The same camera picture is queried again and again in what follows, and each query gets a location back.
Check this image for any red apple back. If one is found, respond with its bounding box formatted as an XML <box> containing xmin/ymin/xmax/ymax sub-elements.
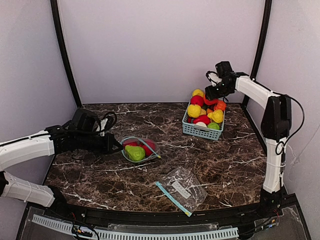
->
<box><xmin>190</xmin><ymin>95</ymin><xmax>204</xmax><ymax>108</ymax></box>

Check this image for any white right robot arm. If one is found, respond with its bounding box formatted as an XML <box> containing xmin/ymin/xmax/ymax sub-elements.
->
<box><xmin>204</xmin><ymin>61</ymin><xmax>294</xmax><ymax>217</ymax></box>

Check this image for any orange pumpkin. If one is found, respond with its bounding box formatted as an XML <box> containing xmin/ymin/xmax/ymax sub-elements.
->
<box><xmin>213</xmin><ymin>100</ymin><xmax>227</xmax><ymax>112</ymax></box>

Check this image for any red wrinkled fruit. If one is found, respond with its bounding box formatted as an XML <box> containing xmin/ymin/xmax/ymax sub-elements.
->
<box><xmin>122</xmin><ymin>141</ymin><xmax>140</xmax><ymax>148</ymax></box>

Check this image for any black front table rail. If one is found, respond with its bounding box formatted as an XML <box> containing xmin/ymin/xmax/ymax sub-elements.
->
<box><xmin>44</xmin><ymin>189</ymin><xmax>283</xmax><ymax>234</ymax></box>

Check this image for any black frame post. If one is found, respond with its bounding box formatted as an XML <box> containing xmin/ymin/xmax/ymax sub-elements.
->
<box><xmin>50</xmin><ymin>0</ymin><xmax>82</xmax><ymax>108</ymax></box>
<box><xmin>241</xmin><ymin>0</ymin><xmax>273</xmax><ymax>108</ymax></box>

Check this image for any green lime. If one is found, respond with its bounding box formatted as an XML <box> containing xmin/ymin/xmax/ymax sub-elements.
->
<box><xmin>207</xmin><ymin>122</ymin><xmax>220</xmax><ymax>130</ymax></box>

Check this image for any light blue plastic basket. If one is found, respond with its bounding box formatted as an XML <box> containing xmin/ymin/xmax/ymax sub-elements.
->
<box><xmin>182</xmin><ymin>102</ymin><xmax>225</xmax><ymax>141</ymax></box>

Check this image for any yellow lemon right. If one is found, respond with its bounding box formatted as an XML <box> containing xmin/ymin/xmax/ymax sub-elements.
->
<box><xmin>207</xmin><ymin>109</ymin><xmax>224</xmax><ymax>124</ymax></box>

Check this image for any black right frame post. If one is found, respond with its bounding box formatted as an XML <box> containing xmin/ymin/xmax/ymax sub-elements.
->
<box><xmin>241</xmin><ymin>0</ymin><xmax>273</xmax><ymax>108</ymax></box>

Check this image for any orange fruit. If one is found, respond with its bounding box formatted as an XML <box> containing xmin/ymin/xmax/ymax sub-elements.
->
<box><xmin>203</xmin><ymin>95</ymin><xmax>219</xmax><ymax>106</ymax></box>

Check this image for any white garlic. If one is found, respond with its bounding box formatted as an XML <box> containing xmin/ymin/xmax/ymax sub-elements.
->
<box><xmin>195</xmin><ymin>121</ymin><xmax>207</xmax><ymax>128</ymax></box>

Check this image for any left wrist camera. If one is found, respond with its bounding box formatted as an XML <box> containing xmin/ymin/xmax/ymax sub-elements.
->
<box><xmin>96</xmin><ymin>111</ymin><xmax>118</xmax><ymax>137</ymax></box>

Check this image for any yellow apple front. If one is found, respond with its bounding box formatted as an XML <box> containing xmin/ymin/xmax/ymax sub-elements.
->
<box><xmin>187</xmin><ymin>104</ymin><xmax>202</xmax><ymax>118</ymax></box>

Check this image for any yellow fruit back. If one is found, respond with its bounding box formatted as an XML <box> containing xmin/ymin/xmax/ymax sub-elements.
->
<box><xmin>192</xmin><ymin>88</ymin><xmax>205</xmax><ymax>98</ymax></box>

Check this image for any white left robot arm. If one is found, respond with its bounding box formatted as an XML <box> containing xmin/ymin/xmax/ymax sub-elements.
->
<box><xmin>0</xmin><ymin>109</ymin><xmax>123</xmax><ymax>208</ymax></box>

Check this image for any green pear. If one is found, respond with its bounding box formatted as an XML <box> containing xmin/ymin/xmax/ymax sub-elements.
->
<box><xmin>124</xmin><ymin>145</ymin><xmax>146</xmax><ymax>162</ymax></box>

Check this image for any black left frame post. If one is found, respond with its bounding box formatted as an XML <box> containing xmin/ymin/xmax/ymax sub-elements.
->
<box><xmin>50</xmin><ymin>0</ymin><xmax>82</xmax><ymax>108</ymax></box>

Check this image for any clear zip bag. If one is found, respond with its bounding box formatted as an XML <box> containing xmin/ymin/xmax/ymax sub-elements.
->
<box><xmin>155</xmin><ymin>167</ymin><xmax>208</xmax><ymax>217</ymax></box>
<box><xmin>120</xmin><ymin>136</ymin><xmax>162</xmax><ymax>164</ymax></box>

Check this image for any red tomato with stem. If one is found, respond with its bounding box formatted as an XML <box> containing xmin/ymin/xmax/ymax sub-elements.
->
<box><xmin>140</xmin><ymin>139</ymin><xmax>156</xmax><ymax>157</ymax></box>

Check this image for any white slotted cable duct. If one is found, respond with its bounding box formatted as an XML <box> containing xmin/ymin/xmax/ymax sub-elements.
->
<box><xmin>32</xmin><ymin>214</ymin><xmax>239</xmax><ymax>240</ymax></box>

